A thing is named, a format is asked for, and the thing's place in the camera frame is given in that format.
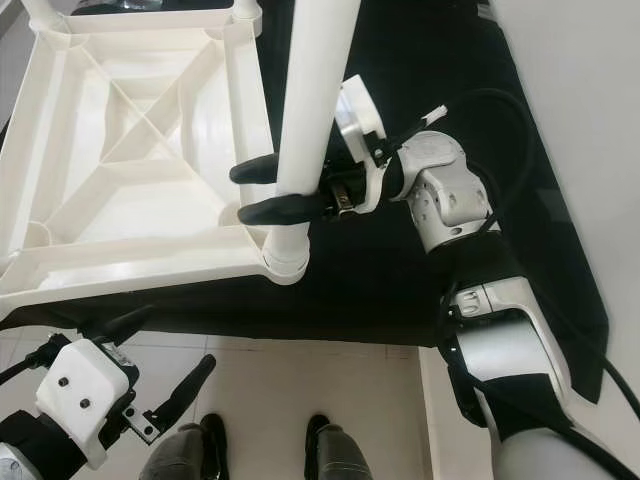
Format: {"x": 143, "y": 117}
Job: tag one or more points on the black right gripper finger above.
{"x": 280, "y": 210}
{"x": 257, "y": 170}

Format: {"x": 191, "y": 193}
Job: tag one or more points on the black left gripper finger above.
{"x": 185, "y": 392}
{"x": 120, "y": 325}

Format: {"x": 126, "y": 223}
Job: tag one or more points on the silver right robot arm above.
{"x": 450, "y": 190}

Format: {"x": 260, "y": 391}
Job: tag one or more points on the white plastic children table top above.
{"x": 140, "y": 150}

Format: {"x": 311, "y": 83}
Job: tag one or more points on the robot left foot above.
{"x": 185, "y": 455}

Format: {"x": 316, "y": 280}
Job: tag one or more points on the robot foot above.
{"x": 185, "y": 455}
{"x": 342, "y": 455}

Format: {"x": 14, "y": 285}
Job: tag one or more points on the black tablecloth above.
{"x": 360, "y": 290}

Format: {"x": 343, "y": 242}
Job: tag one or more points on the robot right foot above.
{"x": 342, "y": 455}

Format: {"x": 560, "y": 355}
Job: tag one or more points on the clear tape patch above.
{"x": 110, "y": 6}

